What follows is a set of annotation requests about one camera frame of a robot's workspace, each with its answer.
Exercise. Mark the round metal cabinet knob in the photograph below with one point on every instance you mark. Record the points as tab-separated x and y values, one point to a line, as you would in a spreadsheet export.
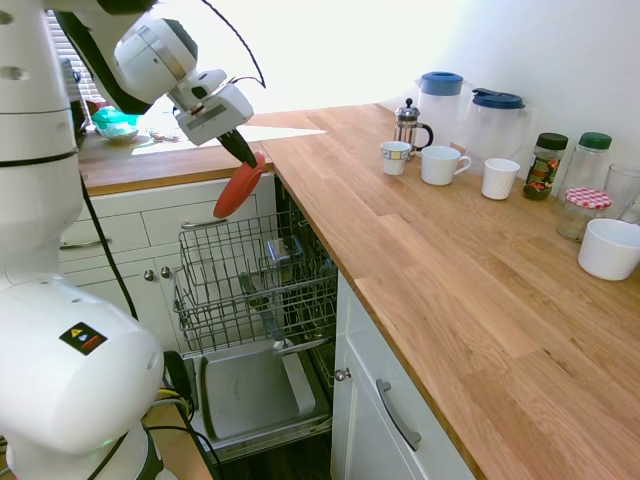
149	275
342	374
165	273

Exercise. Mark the glass jar red checked lid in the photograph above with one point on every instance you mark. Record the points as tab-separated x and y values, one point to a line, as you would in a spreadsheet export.
582	210

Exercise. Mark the glass french press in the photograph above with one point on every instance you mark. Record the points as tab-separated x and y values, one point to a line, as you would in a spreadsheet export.
409	127

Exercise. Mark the clear pitcher light blue lid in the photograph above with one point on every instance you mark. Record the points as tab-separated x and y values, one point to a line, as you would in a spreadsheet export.
440	110

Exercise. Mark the black table clamp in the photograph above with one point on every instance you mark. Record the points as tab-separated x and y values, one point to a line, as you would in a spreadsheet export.
177	372

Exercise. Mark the dark jar green lid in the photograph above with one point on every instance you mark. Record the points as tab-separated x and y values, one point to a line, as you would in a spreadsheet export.
544	170

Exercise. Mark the red plastic plate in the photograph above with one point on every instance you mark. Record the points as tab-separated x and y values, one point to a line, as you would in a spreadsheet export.
237	192

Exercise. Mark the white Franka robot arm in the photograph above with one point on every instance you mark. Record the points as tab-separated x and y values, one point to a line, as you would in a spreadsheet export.
50	200

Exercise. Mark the clear bottle green lid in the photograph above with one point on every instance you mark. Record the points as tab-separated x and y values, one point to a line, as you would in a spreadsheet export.
592	165

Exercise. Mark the window blinds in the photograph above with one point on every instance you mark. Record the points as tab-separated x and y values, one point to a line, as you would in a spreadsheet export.
65	45

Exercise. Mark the white ceramic mug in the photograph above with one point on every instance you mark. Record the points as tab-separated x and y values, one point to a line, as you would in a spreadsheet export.
440	167

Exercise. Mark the steel dishwasher door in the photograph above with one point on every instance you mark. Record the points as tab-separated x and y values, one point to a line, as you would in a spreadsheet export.
250	390

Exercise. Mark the clear glass container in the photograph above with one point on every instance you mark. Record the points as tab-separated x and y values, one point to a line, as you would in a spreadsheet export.
282	250

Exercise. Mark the teal bowl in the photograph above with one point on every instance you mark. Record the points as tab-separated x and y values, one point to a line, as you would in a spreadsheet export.
115	122

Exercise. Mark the clear pitcher dark blue lid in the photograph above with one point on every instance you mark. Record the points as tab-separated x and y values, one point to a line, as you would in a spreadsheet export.
495	130

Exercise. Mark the white plastic cup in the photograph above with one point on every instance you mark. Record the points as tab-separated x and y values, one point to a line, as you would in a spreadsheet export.
500	180

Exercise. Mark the white ceramic bowl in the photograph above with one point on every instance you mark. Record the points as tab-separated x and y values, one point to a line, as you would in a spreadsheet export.
610	250

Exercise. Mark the clear drinking glass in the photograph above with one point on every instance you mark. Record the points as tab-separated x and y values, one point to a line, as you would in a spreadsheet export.
625	187

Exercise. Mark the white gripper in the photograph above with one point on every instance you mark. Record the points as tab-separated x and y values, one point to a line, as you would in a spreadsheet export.
215	112

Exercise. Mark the small patterned paper cup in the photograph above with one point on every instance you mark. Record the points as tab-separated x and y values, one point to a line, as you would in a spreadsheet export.
395	159

